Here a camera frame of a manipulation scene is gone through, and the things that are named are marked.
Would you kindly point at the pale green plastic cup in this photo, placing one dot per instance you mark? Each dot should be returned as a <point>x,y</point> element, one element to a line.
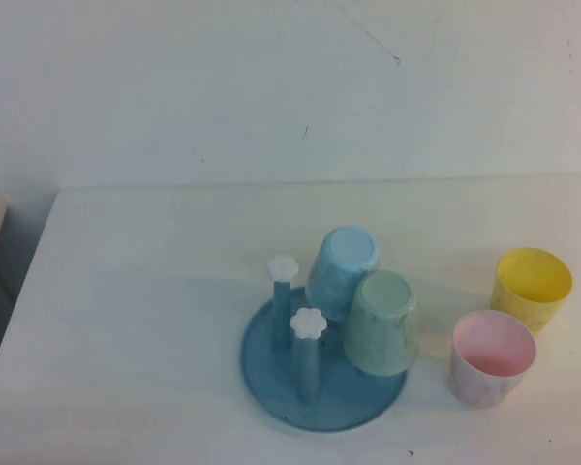
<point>382,334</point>

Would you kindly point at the light blue plastic cup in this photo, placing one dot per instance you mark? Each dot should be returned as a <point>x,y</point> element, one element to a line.
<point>339,271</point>

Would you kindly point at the blue cup stand with pegs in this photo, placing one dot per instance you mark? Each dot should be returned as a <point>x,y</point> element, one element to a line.
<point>271,387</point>

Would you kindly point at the yellow plastic cup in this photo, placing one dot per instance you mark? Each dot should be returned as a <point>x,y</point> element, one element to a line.
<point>513,302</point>

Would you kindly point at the pink plastic cup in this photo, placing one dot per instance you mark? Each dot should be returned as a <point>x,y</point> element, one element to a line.
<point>474,382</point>

